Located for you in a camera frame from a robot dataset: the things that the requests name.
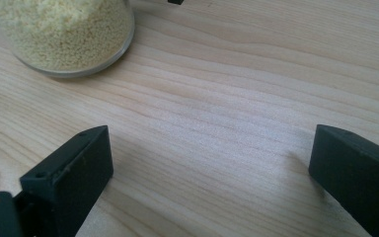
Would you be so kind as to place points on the black metal two-tier rack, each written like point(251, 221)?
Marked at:
point(176, 1)

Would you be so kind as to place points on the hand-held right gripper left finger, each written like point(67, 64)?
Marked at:
point(69, 177)

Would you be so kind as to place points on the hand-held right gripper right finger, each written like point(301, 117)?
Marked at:
point(358, 177)

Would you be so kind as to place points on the glass jar of yellow grains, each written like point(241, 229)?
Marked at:
point(72, 42)

